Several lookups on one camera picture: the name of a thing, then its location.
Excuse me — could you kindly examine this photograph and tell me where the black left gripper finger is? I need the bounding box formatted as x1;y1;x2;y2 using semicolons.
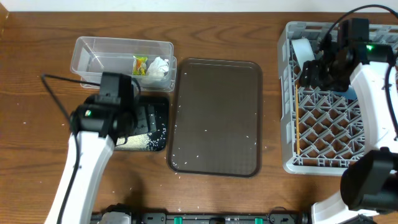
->
136;106;147;134
147;105;157;133

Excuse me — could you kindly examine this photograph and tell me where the yellow green snack wrapper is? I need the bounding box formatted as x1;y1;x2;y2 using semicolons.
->
132;56;148;76

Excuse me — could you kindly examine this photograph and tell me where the dark blue plate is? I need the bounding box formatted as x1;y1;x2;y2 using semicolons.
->
335;85;358;100

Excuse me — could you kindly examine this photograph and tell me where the light blue bowl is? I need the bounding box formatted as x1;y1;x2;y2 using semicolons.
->
292;38;315;69

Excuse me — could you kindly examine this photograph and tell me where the wooden chopstick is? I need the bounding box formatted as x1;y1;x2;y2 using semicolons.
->
295;84;300;156

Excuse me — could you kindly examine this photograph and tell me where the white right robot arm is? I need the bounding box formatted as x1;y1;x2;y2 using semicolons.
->
298;14;397;223

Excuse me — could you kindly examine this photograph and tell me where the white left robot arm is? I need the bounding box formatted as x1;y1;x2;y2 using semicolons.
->
41;72;157;223

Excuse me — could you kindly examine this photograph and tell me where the black waste tray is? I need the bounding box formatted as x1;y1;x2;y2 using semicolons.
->
83;94;170;152

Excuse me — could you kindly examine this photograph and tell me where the clear plastic waste bin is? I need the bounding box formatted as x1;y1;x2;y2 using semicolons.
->
70;37;177;92

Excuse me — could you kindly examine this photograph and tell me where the grey dishwasher rack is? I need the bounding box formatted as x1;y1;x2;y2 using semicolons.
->
277;21;398;177

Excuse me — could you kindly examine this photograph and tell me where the spilled rice pile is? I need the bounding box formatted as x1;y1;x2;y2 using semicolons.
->
116;126;168;152

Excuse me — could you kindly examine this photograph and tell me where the crumpled white tissue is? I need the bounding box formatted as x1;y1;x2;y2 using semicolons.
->
146;57;170;78

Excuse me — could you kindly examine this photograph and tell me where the brown serving tray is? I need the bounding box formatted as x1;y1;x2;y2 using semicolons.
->
167;58;262;178

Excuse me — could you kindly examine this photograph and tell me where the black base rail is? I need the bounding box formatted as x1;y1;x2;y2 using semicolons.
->
89;203;312;224

